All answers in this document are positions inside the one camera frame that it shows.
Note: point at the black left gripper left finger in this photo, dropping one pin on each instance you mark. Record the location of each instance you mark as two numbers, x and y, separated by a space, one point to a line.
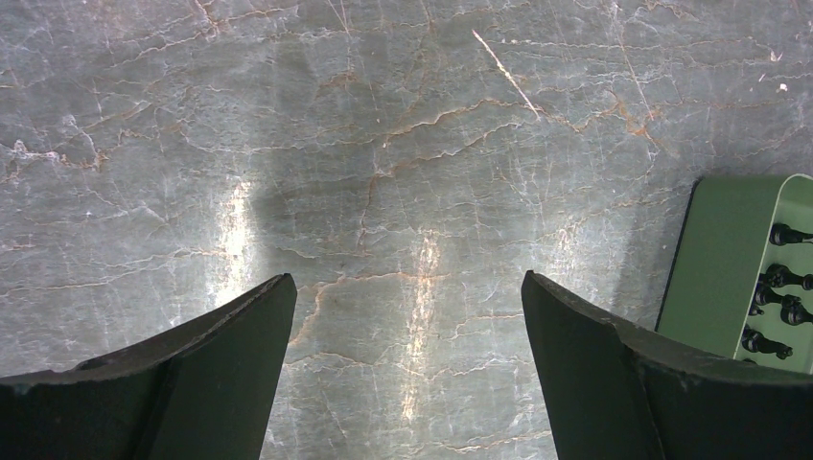
201 390

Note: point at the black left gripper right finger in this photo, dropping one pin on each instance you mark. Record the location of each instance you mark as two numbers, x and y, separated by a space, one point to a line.
614 390

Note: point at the black chess piece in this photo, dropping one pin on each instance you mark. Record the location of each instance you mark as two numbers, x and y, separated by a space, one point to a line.
755 342
782 234
764 295
779 275
793 312

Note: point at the green plastic tray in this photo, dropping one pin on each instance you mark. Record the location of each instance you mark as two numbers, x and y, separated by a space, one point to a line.
723 250

